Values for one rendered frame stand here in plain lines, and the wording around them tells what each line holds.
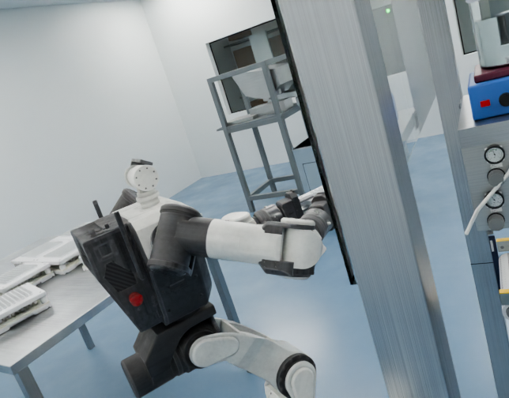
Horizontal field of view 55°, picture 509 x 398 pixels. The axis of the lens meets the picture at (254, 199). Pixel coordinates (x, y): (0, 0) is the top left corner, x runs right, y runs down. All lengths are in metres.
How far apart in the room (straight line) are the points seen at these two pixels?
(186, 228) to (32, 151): 5.12
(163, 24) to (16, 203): 3.56
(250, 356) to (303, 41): 1.20
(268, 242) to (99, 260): 0.43
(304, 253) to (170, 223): 0.31
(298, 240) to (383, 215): 0.63
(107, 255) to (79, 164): 5.27
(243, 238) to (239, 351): 0.51
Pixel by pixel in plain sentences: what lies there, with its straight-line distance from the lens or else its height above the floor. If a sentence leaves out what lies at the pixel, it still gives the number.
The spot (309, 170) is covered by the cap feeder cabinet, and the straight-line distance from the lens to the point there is 4.06.
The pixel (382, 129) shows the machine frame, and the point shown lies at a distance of 0.42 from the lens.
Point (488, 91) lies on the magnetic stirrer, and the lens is 1.12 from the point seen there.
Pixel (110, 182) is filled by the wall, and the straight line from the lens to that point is 6.75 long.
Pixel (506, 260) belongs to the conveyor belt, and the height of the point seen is 0.83.
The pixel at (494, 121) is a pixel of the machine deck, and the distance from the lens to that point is 1.10.
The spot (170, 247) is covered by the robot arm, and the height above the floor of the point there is 1.20.
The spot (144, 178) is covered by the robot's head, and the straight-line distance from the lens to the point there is 1.28.
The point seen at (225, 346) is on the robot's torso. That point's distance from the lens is 1.44.
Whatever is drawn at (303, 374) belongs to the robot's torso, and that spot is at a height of 0.59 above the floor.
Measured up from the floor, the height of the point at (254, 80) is 1.35.
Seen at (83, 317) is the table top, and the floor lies 0.85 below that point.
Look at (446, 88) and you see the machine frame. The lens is 1.39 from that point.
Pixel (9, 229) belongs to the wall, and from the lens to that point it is 5.86.
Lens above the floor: 1.52
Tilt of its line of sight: 15 degrees down
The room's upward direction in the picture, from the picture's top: 18 degrees counter-clockwise
